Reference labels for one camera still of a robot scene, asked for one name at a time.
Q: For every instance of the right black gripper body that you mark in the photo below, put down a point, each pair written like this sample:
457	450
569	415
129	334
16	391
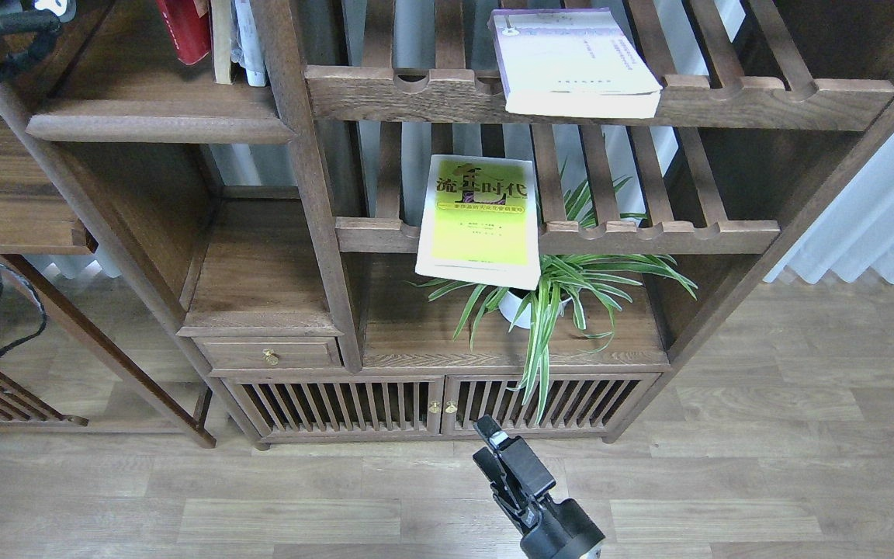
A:
560	530

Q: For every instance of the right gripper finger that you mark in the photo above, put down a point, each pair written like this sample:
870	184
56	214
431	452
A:
507	491
517	456

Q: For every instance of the white purple book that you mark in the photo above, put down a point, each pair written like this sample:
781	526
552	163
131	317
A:
571	63

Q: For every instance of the red paperback book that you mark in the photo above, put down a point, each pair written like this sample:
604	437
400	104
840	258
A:
189	26

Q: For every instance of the brass cabinet door knobs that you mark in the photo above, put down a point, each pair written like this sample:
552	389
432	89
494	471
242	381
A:
437	407

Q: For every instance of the white plant pot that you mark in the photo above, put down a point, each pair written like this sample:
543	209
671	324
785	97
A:
515	310

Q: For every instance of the spider plant leaves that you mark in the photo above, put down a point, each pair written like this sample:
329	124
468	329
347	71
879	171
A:
564	280

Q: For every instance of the yellow green book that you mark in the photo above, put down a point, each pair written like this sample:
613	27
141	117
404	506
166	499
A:
480	221

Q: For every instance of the brass drawer knob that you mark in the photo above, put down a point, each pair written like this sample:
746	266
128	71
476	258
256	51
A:
270	357

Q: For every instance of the dark wooden bookshelf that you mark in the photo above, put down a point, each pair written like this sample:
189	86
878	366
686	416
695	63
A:
253	218

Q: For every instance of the white curtain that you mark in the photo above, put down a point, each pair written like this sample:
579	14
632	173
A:
855	234

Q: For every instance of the upright tan book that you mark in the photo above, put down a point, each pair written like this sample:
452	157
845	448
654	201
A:
221	33

